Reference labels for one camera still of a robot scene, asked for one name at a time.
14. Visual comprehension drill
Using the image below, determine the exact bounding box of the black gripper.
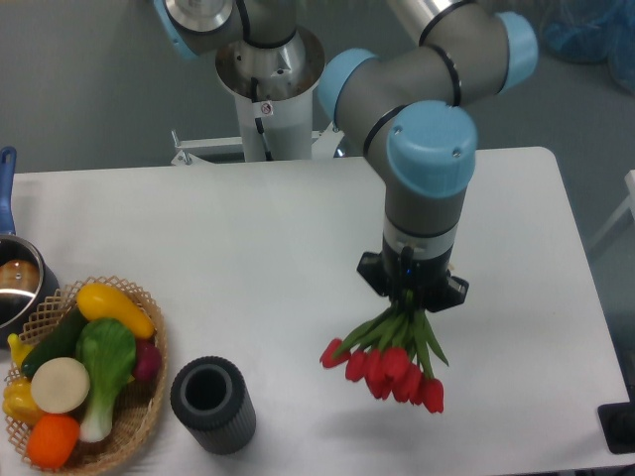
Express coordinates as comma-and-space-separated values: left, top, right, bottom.
357, 244, 469, 312

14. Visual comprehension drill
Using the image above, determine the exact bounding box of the red tulip bouquet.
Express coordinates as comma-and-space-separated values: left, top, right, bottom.
319, 292, 448, 414

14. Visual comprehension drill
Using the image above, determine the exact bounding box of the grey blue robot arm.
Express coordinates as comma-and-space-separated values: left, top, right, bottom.
155, 1, 538, 312

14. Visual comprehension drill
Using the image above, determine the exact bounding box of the dark grey ribbed vase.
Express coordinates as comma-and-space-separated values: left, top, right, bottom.
170, 356, 257, 455

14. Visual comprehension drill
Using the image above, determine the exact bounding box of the purple red onion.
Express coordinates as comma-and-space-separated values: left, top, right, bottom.
132, 340, 162, 382

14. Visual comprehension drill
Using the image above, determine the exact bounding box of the black device at edge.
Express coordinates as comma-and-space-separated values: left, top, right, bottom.
597, 402, 634, 454

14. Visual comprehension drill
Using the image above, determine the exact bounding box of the woven wicker basket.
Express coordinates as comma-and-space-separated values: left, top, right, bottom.
1, 276, 169, 475

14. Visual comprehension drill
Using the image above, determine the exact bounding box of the green bok choy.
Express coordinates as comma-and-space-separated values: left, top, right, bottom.
75, 317, 136, 443

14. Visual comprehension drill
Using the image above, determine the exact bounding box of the yellow squash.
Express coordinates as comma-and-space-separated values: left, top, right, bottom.
75, 283, 155, 339

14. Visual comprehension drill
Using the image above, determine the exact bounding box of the blue plastic bag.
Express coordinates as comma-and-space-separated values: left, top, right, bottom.
539, 1, 634, 93

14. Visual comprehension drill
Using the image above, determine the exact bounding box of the dark green cucumber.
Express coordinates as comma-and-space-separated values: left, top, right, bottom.
20, 307, 88, 379

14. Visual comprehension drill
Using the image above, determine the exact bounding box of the cream round radish slice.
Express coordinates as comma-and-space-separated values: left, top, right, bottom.
31, 357, 90, 414

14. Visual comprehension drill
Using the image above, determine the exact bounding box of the orange fruit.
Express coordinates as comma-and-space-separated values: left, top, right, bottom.
26, 415, 79, 470

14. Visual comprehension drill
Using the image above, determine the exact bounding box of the yellow banana tip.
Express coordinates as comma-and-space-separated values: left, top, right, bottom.
7, 333, 34, 369

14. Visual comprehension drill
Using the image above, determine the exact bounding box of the yellow bell pepper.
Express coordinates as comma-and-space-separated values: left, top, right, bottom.
2, 378, 46, 426

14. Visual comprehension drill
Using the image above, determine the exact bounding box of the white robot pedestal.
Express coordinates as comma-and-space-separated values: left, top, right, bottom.
172, 26, 343, 166

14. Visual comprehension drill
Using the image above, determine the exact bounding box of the black cable on pedestal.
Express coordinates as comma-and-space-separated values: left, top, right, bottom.
249, 76, 274, 163

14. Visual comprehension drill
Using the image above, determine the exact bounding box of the white furniture frame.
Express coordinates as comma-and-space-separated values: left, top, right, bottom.
586, 170, 634, 257

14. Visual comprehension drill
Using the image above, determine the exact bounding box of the blue handled saucepan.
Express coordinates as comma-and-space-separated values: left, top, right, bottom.
1, 146, 59, 350

